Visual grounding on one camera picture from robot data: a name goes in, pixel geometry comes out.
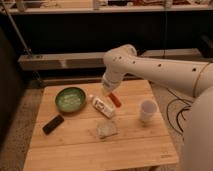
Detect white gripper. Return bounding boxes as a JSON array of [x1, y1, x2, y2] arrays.
[[102, 70, 124, 93]]

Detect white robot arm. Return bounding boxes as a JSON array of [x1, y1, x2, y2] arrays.
[[102, 44, 213, 171]]

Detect white ceramic cup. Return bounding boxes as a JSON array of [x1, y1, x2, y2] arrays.
[[140, 100, 157, 123]]

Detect long wooden bench shelf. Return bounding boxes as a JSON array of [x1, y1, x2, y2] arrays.
[[18, 48, 213, 71]]

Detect green bowl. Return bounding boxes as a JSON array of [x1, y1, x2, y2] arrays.
[[55, 87, 86, 113]]

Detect wooden table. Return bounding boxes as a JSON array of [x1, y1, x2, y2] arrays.
[[24, 80, 178, 171]]

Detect black remote control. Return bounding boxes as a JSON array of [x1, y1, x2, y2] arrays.
[[42, 115, 64, 135]]

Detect metal tripod pole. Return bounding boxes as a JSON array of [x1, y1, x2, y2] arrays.
[[0, 0, 45, 88]]

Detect black cables on floor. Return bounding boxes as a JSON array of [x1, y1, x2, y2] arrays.
[[163, 84, 198, 138]]

